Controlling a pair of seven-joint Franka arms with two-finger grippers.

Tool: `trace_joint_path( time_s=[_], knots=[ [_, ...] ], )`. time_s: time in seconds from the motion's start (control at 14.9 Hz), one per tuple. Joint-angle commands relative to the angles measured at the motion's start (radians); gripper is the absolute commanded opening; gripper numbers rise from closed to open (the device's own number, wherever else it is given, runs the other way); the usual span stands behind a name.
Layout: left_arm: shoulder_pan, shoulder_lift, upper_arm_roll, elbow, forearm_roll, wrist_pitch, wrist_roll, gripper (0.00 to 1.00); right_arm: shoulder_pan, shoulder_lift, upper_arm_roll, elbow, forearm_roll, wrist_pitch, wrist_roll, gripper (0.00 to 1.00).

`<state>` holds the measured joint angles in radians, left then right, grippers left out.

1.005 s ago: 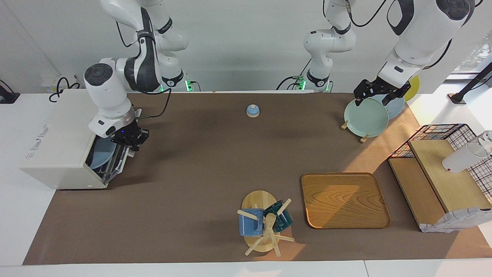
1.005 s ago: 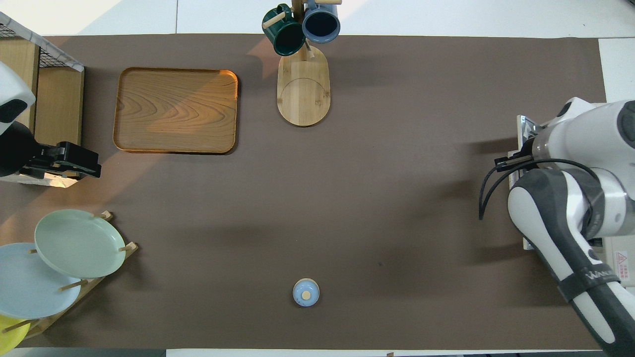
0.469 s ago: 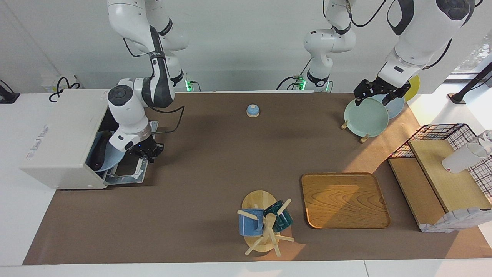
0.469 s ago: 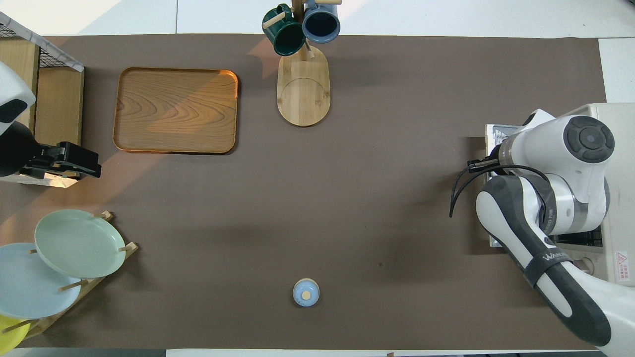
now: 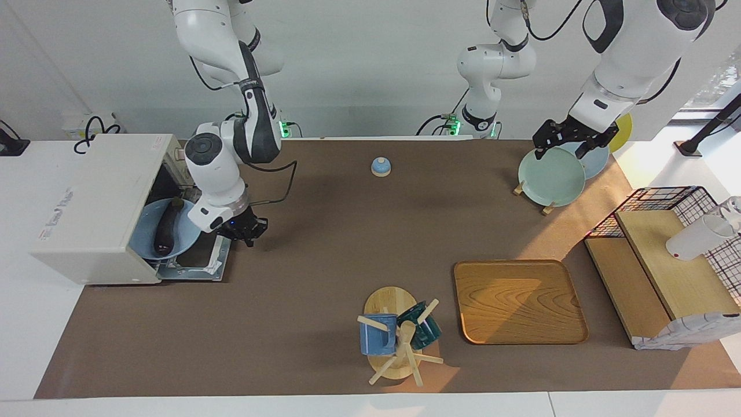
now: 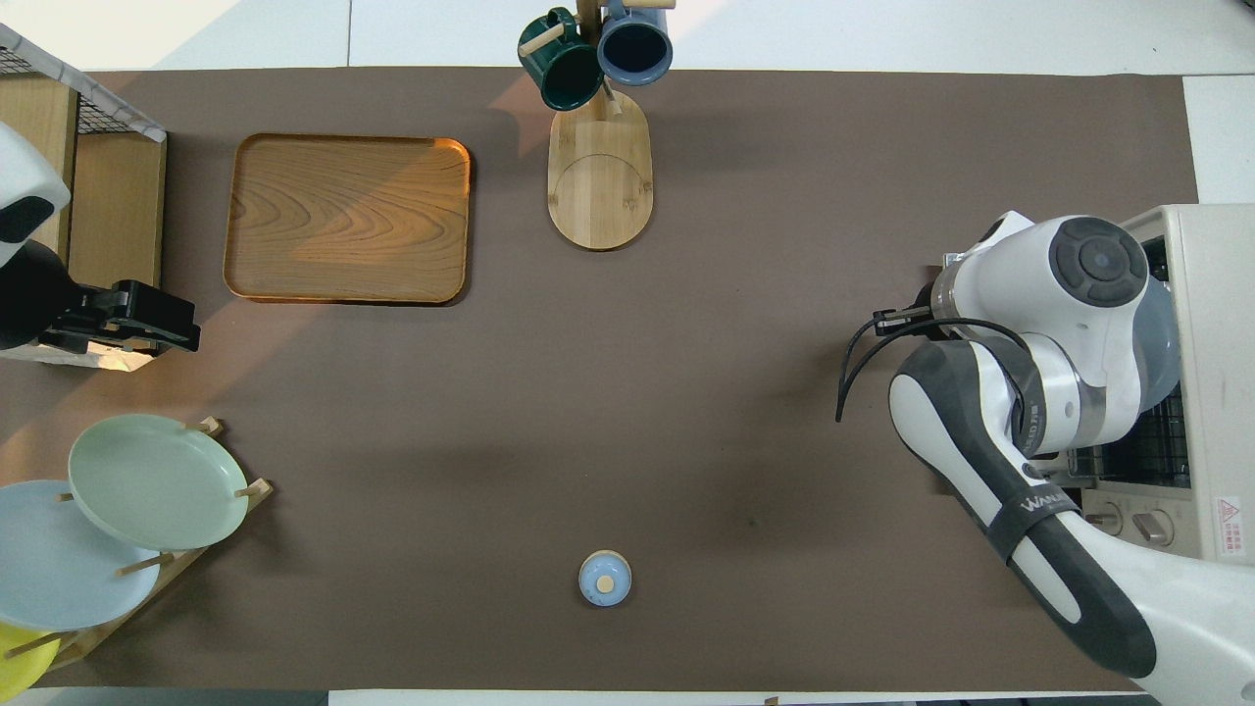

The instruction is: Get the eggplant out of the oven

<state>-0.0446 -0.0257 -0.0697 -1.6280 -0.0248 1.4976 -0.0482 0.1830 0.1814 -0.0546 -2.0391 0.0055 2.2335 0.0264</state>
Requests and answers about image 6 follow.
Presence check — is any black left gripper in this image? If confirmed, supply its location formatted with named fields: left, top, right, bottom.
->
left=39, top=279, right=203, bottom=356

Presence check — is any pale green plate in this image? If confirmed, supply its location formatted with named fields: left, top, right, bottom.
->
left=68, top=413, right=250, bottom=552

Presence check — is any brown table mat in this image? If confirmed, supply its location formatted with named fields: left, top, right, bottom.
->
left=0, top=67, right=1199, bottom=692

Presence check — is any cream toaster oven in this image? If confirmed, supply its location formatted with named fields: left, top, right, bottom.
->
left=944, top=204, right=1255, bottom=570

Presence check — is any light blue serving plate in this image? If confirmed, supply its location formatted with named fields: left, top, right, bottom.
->
left=1128, top=277, right=1183, bottom=415

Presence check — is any blue mug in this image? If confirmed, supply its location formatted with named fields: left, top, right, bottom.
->
left=596, top=0, right=675, bottom=87

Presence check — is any wooden shelf unit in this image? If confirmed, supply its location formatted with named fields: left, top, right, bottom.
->
left=0, top=25, right=168, bottom=374

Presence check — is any black wire basket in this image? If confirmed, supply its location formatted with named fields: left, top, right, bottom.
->
left=0, top=44, right=138, bottom=138

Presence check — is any wooden serving tray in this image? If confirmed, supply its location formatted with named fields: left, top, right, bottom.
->
left=223, top=133, right=473, bottom=306

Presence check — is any wooden plate rack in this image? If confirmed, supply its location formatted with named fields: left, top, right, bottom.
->
left=39, top=417, right=276, bottom=673

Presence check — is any wooden mug tree stand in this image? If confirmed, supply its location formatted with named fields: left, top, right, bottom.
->
left=518, top=0, right=678, bottom=252

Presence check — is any light blue racked plate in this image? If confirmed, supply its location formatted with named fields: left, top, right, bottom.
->
left=0, top=479, right=163, bottom=632

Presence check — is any dark green mug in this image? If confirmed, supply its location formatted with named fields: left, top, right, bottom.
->
left=518, top=8, right=606, bottom=112

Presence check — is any yellow plate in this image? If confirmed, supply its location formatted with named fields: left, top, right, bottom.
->
left=0, top=623, right=62, bottom=702

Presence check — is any metal oven wire rack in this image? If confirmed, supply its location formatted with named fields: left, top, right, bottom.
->
left=1067, top=387, right=1193, bottom=489

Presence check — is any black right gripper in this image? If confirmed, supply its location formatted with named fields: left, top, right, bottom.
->
left=872, top=282, right=944, bottom=340

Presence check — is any small blue lidded jar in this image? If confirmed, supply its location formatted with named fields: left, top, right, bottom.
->
left=577, top=550, right=633, bottom=608

